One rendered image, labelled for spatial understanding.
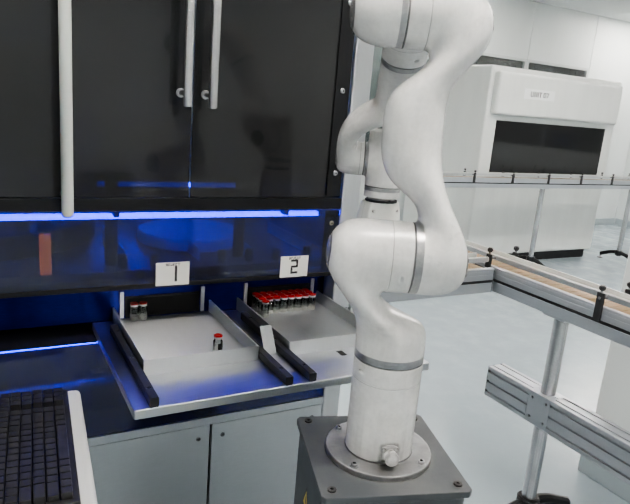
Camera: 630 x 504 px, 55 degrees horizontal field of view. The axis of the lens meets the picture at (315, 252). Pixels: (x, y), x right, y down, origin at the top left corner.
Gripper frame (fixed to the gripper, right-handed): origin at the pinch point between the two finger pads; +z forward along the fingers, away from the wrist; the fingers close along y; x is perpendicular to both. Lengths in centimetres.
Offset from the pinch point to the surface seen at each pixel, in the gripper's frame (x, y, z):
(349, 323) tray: -16.2, -5.5, 22.1
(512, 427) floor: -69, -142, 110
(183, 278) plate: -27.9, 38.1, 9.7
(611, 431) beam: 13, -87, 56
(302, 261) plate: -27.8, 4.5, 7.0
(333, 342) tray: -2.0, 8.1, 20.3
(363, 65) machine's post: -28, -9, -47
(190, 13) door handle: -22, 40, -53
